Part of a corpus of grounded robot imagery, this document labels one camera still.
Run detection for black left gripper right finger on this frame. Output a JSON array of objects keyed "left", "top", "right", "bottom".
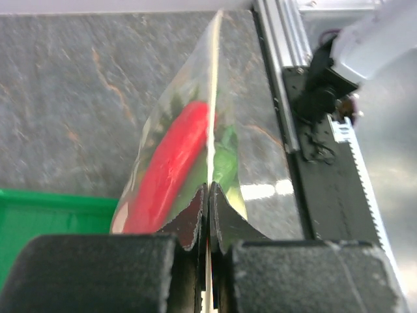
[{"left": 208, "top": 183, "right": 409, "bottom": 312}]

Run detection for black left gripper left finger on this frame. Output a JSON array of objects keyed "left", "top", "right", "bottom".
[{"left": 1, "top": 185, "right": 208, "bottom": 312}]

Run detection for white radish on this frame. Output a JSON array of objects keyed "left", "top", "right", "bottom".
[{"left": 212, "top": 125, "right": 241, "bottom": 209}]

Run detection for red chili pepper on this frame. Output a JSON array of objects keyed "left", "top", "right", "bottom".
[{"left": 122, "top": 100, "right": 210, "bottom": 233}]

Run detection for clear dotted zip top bag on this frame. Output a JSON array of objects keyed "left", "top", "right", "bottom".
[{"left": 110, "top": 10, "right": 302, "bottom": 240}]

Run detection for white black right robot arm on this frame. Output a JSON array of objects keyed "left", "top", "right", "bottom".
[{"left": 293, "top": 1, "right": 416, "bottom": 121}]

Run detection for green plastic tray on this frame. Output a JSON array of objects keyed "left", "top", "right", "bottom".
[{"left": 1, "top": 189, "right": 118, "bottom": 286}]

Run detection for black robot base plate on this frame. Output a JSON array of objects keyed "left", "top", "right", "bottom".
[{"left": 253, "top": 9, "right": 382, "bottom": 244}]

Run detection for white slotted cable duct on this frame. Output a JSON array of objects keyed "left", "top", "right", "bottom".
[{"left": 328, "top": 115, "right": 407, "bottom": 295}]

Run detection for aluminium frame rail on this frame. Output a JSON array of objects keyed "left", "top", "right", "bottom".
[{"left": 254, "top": 0, "right": 311, "bottom": 153}]

